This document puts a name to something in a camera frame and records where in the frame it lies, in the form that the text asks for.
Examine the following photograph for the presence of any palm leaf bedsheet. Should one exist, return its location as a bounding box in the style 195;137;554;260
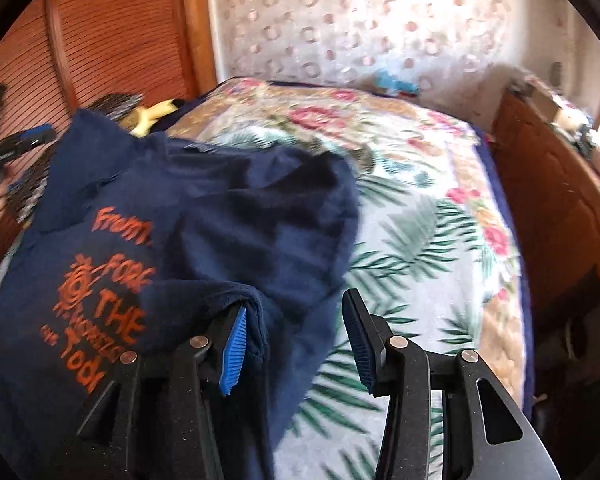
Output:
207;127;511;480

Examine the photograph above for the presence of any yellow plush toy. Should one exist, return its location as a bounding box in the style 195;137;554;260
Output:
125;97;186;138

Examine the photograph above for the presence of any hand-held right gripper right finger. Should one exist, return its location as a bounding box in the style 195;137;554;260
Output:
341;287;562;480

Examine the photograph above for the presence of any brown wooden cabinet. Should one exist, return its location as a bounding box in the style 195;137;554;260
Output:
490;87;600;411

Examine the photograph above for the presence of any brown slatted wooden wardrobe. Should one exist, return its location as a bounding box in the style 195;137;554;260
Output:
0;0;218;261

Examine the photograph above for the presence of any sheer circle-patterned curtain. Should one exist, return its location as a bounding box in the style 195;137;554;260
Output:
205;0;600;106

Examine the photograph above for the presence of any floral blanket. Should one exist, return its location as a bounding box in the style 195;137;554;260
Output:
167;76;533;406

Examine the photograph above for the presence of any cardboard box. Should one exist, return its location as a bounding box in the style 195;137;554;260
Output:
527;77;571;121

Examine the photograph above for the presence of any dark circle-patterned pillow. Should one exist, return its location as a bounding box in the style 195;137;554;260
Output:
5;92;146;223

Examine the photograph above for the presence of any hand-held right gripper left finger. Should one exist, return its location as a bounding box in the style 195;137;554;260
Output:
45;302;251;480

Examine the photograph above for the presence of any blue tissue pack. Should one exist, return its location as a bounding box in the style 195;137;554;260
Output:
372;67;421;98

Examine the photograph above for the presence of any navy printed t-shirt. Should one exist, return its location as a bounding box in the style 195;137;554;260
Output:
0;107;361;480

